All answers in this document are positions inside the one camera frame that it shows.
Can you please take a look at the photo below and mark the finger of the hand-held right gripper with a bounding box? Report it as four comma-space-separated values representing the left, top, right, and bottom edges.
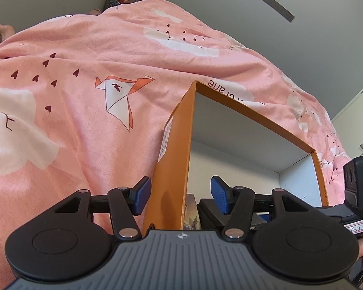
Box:
316, 206, 352, 223

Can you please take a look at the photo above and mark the orange cardboard box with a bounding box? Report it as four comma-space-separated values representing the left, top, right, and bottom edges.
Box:
142, 80, 329, 239

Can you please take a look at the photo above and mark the printed booklet inside box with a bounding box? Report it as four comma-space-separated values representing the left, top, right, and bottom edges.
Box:
183, 193, 202, 231

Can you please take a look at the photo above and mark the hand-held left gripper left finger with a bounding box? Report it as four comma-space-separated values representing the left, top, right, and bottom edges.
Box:
53, 177, 152, 239

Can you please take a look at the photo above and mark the grey perforated metal strip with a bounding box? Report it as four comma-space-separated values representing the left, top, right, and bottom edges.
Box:
259, 0, 295, 22

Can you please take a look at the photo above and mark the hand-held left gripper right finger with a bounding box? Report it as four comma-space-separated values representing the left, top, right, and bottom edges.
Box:
211, 176, 318, 239

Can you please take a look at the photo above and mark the pink printed blanket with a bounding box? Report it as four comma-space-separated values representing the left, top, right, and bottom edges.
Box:
0, 0, 355, 278

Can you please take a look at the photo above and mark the black rectangular object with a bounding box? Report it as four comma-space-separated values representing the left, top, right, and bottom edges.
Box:
197, 199, 273, 228

